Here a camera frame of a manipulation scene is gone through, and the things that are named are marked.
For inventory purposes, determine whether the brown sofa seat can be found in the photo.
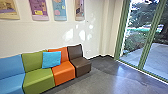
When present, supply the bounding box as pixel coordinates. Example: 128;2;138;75
67;43;93;79

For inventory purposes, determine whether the orange sofa seat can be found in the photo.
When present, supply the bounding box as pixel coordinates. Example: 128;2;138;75
47;47;77;87

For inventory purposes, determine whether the cyan cushion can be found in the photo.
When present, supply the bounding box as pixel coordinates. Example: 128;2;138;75
41;50;63;70

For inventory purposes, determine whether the green sofa seat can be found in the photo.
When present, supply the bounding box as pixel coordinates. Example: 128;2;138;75
21;49;56;94

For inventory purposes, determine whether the blue sofa seat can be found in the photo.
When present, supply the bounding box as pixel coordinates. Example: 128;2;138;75
0;54;26;94

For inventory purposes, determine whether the green window wall frame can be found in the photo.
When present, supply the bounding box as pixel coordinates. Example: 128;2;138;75
113;0;168;84

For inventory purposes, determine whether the yellow wall poster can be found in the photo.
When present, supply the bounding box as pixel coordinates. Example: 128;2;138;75
0;0;21;20

